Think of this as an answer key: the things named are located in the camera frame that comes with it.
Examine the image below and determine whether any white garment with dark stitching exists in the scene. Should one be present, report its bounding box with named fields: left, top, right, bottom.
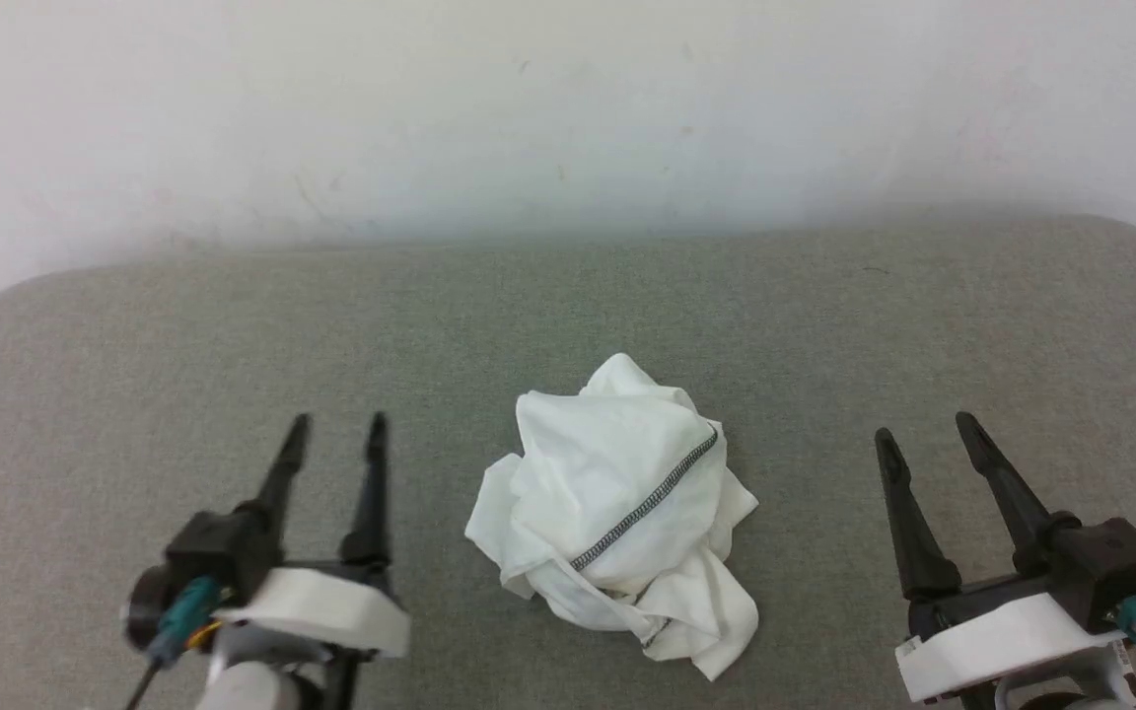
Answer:
left=464, top=353, right=761, bottom=683

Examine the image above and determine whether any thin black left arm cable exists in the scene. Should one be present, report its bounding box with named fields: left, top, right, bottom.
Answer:
left=124, top=659, right=163, bottom=710

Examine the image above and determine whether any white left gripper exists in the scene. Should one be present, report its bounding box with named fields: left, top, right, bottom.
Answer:
left=122, top=412, right=413, bottom=660

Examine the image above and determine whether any teal left camera connector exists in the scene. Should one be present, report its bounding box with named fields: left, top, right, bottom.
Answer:
left=147, top=576, right=226, bottom=669

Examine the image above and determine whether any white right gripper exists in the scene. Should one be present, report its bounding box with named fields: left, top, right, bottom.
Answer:
left=874, top=411, right=1131, bottom=704

